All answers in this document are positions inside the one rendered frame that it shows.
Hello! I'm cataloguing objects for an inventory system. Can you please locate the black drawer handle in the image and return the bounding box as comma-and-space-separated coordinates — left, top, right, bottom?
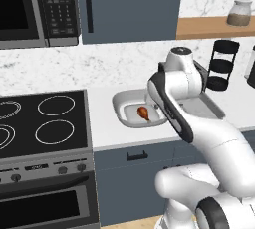
126, 150, 149, 162

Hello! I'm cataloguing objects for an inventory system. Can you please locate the black and white kettle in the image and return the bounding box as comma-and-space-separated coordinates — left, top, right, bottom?
244, 45, 255, 90

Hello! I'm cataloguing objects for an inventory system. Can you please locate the dark oven door handle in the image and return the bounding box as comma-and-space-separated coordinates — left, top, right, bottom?
0, 172, 92, 197

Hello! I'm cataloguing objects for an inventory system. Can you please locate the grey oven knob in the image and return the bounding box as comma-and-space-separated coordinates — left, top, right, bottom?
57, 165, 69, 175
10, 172, 22, 183
76, 162, 88, 173

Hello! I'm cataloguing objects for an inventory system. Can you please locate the brown chicken drumstick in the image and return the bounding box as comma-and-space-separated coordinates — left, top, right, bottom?
136, 106, 151, 122

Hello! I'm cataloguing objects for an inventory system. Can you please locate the blue-grey base cupboard door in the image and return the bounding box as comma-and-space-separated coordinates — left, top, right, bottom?
95, 163, 187, 227

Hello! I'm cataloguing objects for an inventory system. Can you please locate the blue-grey wall cupboard door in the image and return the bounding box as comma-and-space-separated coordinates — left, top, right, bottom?
76, 0, 185, 45

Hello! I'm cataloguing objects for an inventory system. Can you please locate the wooden wall shelf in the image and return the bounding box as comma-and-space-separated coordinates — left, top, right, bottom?
175, 15, 255, 41

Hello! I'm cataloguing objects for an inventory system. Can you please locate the black hob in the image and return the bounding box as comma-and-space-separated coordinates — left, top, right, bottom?
0, 89, 94, 161

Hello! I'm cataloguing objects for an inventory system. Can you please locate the blue-grey drawer front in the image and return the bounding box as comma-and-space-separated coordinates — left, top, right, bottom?
93, 138, 204, 172

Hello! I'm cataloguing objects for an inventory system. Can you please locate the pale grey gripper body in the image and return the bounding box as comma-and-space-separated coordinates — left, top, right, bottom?
193, 60, 209, 94

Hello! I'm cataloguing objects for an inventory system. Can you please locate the black wall cupboard handle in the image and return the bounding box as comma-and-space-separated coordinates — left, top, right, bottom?
83, 0, 95, 34

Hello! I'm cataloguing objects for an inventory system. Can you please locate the grey oven control panel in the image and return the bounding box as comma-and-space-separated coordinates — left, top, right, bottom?
0, 152, 96, 186

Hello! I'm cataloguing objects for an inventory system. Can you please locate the white tupperware container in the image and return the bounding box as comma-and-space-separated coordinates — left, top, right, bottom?
112, 88, 169, 129

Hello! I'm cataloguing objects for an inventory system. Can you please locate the black oven door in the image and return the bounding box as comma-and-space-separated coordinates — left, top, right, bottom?
0, 170, 101, 229

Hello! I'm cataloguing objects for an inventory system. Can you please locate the black and grey microwave oven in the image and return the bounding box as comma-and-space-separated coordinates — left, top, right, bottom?
0, 0, 81, 50

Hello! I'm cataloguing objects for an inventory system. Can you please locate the glass jar with brown contents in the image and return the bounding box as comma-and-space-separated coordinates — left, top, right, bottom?
226, 0, 254, 28

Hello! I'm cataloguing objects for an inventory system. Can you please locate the black wire stand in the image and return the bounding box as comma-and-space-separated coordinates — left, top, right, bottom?
205, 39, 241, 93

